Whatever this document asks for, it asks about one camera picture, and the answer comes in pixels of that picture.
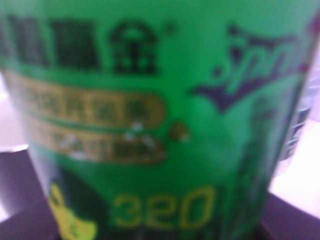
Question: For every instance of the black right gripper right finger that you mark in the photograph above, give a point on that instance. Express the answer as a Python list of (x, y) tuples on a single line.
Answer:
[(283, 221)]

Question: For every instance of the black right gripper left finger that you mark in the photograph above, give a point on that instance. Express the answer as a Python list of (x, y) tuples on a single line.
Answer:
[(24, 212)]

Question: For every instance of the green soda bottle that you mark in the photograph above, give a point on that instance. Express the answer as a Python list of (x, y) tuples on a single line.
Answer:
[(156, 119)]

